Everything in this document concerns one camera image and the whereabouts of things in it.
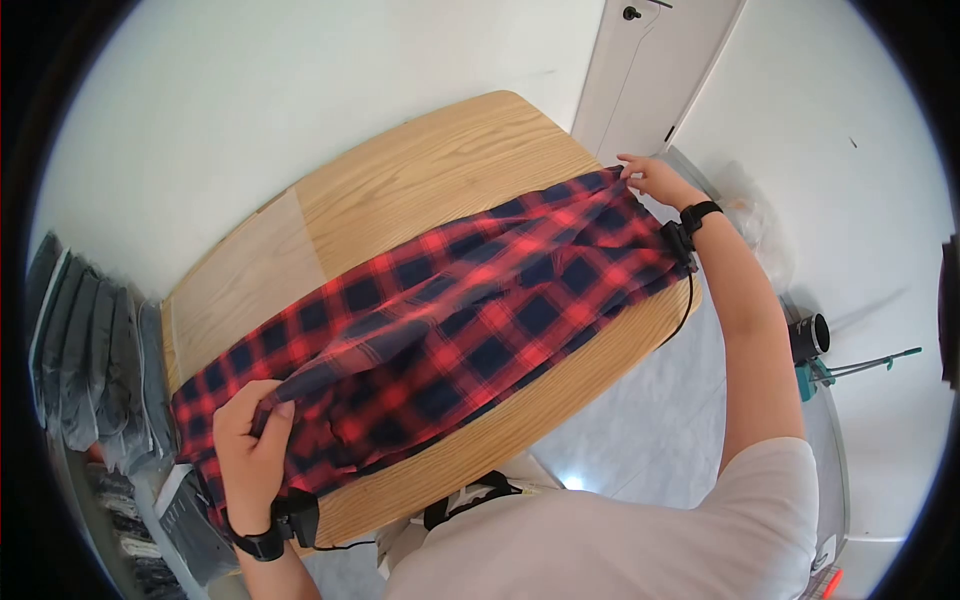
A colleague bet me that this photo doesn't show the wooden table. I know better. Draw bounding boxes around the wooden table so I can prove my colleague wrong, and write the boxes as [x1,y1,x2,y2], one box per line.
[159,90,705,560]

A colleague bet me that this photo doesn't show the black wrist band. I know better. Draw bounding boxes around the black wrist band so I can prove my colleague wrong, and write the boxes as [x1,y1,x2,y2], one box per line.
[224,487,322,564]
[660,199,725,275]

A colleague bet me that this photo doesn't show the stack of grey garment packets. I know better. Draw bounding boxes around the stack of grey garment packets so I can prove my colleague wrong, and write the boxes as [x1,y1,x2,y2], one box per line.
[26,231,241,600]

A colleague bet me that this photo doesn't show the person's left thumb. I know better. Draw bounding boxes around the person's left thumb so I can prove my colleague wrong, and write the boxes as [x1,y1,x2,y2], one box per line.
[255,399,297,454]

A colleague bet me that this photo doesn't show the clear plastic bag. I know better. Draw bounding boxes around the clear plastic bag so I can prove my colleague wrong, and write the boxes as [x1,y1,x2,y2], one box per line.
[712,161,796,294]

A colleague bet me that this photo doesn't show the red and navy plaid shirt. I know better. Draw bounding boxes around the red and navy plaid shirt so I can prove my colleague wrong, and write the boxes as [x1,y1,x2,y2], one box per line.
[171,166,695,537]

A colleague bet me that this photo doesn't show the person's right hand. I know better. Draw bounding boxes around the person's right hand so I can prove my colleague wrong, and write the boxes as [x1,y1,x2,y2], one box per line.
[616,153,711,214]

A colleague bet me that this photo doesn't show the person's left hand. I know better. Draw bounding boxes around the person's left hand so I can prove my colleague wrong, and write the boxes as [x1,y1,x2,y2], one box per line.
[213,379,297,536]

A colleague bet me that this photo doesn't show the person's body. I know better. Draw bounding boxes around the person's body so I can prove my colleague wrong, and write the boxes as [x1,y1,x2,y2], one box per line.
[378,437,822,600]

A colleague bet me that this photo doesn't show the white door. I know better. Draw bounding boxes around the white door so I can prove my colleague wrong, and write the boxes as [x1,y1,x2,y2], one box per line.
[570,0,747,168]

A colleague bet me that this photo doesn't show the black camera lens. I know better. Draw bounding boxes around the black camera lens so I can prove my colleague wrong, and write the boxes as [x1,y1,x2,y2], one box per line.
[786,312,831,366]

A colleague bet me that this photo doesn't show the person's left fingers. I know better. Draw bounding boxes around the person's left fingers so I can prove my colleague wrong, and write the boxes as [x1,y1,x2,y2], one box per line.
[217,379,285,421]

